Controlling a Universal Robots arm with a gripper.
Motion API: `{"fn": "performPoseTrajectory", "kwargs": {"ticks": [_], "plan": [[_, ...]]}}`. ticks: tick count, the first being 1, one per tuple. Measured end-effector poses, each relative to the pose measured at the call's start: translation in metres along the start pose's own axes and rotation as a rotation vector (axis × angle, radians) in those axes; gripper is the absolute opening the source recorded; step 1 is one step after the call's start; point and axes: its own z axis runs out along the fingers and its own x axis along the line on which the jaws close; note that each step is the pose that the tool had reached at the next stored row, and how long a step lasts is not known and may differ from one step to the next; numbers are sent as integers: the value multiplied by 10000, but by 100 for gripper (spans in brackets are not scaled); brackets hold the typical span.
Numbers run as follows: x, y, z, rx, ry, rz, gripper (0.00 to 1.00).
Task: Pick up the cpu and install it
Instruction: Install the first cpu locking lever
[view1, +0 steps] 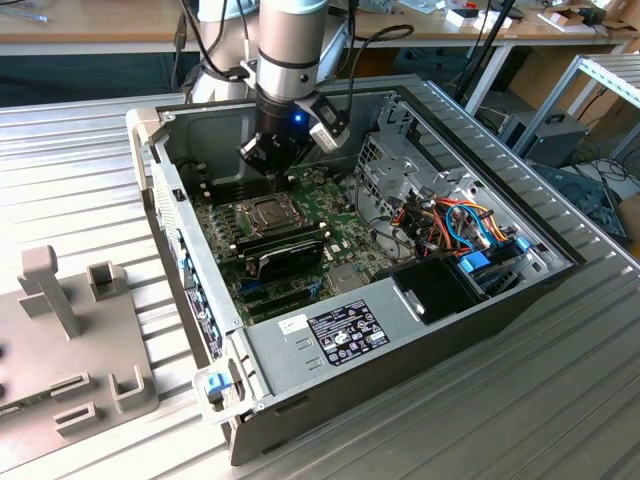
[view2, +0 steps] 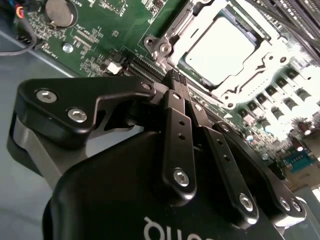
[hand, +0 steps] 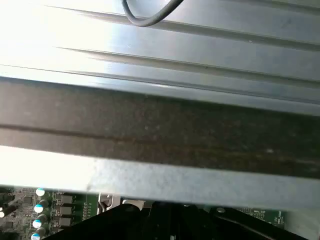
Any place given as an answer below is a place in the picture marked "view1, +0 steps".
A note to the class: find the silver CPU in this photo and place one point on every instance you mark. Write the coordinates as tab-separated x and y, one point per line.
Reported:
272	214

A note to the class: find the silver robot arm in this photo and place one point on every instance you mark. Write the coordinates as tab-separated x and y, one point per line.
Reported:
287	50

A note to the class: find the RAM slot with white clips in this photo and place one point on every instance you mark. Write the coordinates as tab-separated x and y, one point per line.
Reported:
225	181
225	191
285	245

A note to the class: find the RAM slot with black clips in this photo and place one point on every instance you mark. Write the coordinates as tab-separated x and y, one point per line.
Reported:
285	230
285	240
225	186

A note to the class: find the black graphics card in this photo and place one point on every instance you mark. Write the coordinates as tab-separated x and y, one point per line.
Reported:
290	260

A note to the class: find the green motherboard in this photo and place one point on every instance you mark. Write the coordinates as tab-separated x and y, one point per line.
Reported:
350	235

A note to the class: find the metal drive cage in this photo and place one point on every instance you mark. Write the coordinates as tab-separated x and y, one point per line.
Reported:
395	170

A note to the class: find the blue expansion slot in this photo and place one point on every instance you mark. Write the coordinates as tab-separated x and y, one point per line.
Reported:
250	287

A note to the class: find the grey chipset heatsink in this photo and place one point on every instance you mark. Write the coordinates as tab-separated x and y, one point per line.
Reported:
345	280

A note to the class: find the black expansion slot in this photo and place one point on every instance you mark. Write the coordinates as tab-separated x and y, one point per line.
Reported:
277	298
280	309

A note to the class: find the grey power supply unit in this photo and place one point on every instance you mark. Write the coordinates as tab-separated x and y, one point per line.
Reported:
280	360

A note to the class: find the hard disk in blue carrier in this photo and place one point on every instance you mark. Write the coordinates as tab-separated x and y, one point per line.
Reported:
475	262

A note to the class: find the small white box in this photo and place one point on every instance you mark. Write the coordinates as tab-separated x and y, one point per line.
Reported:
465	19

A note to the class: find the black tripod pole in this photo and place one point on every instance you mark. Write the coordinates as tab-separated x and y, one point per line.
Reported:
489	40

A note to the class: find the blue case latch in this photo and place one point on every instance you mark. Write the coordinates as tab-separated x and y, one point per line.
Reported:
217	385

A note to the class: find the open black PC case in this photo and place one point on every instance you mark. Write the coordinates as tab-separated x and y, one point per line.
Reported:
380	370

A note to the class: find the black equipment box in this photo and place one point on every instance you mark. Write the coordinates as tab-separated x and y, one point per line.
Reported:
555	140

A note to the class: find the grey parts rack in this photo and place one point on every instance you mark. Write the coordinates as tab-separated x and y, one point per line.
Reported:
75	360

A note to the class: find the wooden desk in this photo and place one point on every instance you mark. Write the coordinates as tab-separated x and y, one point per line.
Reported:
550	36

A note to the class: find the dark teal case panel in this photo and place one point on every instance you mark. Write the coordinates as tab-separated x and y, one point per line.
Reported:
575	190

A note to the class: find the open cardboard box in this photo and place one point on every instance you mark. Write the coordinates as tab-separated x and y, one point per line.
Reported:
565	20

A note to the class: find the green RAM stick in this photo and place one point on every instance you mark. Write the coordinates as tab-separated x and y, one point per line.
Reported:
25	402

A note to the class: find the brown cardboard box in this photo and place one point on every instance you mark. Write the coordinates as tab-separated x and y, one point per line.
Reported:
631	215

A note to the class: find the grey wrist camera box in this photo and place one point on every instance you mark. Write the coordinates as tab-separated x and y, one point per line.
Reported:
330	135

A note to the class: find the aluminium shelf frame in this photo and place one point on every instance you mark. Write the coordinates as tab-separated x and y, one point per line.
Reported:
607	75

